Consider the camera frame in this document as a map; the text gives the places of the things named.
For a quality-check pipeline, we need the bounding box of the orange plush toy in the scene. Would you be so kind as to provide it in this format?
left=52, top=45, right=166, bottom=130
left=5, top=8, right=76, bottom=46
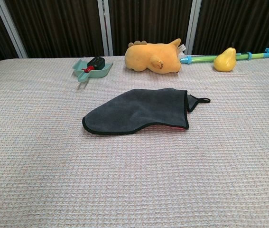
left=124, top=38, right=187, bottom=74

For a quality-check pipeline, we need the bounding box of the beige woven tablecloth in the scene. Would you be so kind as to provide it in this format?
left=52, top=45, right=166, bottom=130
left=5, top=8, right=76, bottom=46
left=0, top=56, right=269, bottom=228

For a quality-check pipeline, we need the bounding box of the white partition post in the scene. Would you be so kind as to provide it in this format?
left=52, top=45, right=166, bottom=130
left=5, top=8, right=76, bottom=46
left=186, top=0, right=202, bottom=55
left=0, top=0, right=28, bottom=59
left=97, top=0, right=114, bottom=57

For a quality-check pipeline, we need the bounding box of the teal plastic dustpan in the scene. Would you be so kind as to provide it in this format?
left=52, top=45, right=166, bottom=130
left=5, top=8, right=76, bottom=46
left=73, top=57, right=114, bottom=83

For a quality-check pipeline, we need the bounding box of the yellow pear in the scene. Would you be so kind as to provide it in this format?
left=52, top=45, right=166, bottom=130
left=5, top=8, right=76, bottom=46
left=213, top=42, right=237, bottom=72

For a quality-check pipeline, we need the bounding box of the green blue toy water pump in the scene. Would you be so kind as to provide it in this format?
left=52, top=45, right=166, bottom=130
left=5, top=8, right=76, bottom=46
left=179, top=47, right=269, bottom=65

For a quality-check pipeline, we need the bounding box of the dark grey cloth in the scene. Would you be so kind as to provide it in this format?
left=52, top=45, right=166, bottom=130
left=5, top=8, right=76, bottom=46
left=81, top=87, right=211, bottom=136

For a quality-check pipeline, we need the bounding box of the black and red small device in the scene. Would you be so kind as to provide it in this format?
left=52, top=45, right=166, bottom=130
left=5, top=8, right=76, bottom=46
left=81, top=57, right=106, bottom=73

